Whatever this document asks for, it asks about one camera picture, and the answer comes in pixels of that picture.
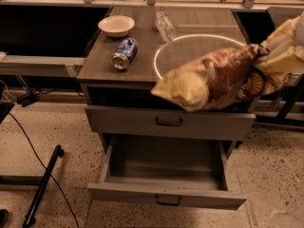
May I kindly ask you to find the grey drawer cabinet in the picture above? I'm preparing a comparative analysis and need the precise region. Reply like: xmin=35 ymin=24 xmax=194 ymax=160
xmin=77 ymin=6 xmax=255 ymax=146

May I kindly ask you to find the grey side table left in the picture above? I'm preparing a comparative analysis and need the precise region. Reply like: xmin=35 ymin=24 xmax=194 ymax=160
xmin=0 ymin=55 xmax=86 ymax=77

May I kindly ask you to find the white bowl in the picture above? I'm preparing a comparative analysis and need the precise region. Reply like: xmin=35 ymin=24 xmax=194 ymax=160
xmin=98 ymin=15 xmax=135 ymax=38

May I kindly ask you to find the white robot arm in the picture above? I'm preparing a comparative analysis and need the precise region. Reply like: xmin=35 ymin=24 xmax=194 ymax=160
xmin=255 ymin=12 xmax=304 ymax=95

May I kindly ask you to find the blue soda can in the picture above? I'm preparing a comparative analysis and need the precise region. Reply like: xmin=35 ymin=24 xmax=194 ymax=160
xmin=111 ymin=37 xmax=138 ymax=70

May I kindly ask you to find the black metal stand leg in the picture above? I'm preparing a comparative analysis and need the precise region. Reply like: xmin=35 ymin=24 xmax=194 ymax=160
xmin=23 ymin=145 xmax=65 ymax=228

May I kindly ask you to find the clear plastic bottle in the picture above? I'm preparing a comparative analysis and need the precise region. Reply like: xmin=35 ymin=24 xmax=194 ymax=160
xmin=154 ymin=11 xmax=177 ymax=43

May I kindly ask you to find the grey middle drawer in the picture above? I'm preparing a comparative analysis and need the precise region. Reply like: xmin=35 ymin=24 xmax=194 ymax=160
xmin=85 ymin=105 xmax=256 ymax=141

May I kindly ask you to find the grey open bottom drawer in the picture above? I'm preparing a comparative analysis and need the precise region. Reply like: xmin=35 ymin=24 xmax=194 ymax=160
xmin=88 ymin=135 xmax=246 ymax=210

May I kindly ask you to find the brown chip bag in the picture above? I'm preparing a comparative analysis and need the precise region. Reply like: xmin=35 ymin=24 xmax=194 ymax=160
xmin=151 ymin=44 xmax=264 ymax=112

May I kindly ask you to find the black floor cable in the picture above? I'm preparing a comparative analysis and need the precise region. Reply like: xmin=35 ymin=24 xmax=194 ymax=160
xmin=6 ymin=111 xmax=80 ymax=228

